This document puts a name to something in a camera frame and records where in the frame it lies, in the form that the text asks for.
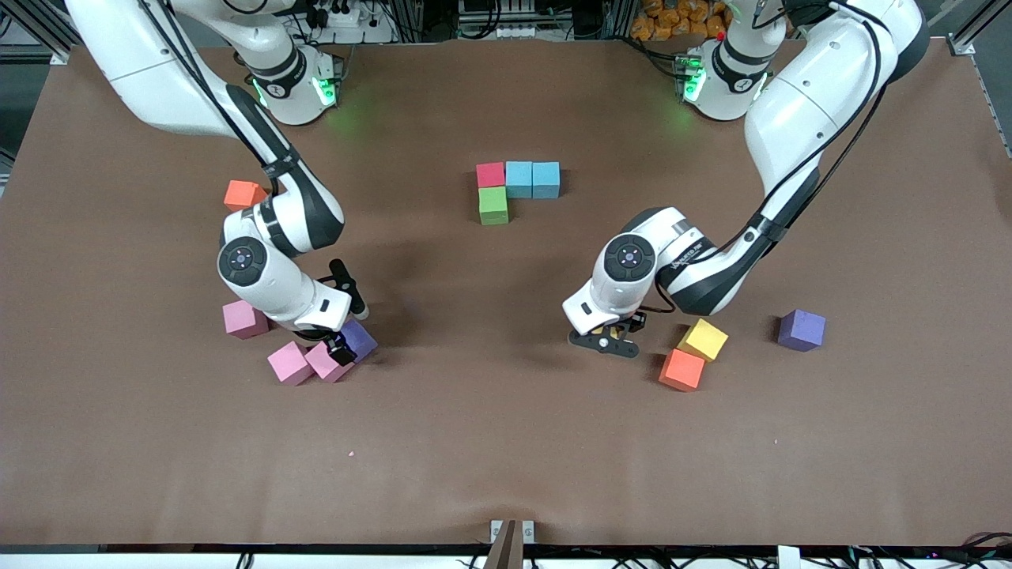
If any purple foam block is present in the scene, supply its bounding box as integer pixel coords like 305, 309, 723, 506
340, 318, 379, 364
776, 309, 827, 352

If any green foam block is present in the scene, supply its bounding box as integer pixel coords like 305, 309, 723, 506
478, 187, 511, 226

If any pink foam block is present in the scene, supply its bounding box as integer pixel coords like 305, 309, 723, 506
222, 300, 270, 340
304, 338, 355, 384
267, 341, 315, 387

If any orange foam block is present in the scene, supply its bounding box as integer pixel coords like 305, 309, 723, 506
659, 349, 706, 394
224, 180, 270, 213

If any brown paper table cover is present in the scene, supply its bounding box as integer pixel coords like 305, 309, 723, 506
0, 38, 1012, 548

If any white power strip with plugs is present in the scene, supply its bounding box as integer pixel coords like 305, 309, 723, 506
304, 0, 396, 45

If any pile of orange yellow objects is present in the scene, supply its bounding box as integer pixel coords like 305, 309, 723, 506
631, 0, 732, 42

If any metal table clamp bracket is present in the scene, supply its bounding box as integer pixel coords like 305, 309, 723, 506
490, 519, 536, 569

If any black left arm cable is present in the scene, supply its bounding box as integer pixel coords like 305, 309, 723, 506
655, 20, 885, 315

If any aluminium frame profile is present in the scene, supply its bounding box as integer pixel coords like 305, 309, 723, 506
945, 0, 1012, 58
12, 0, 119, 66

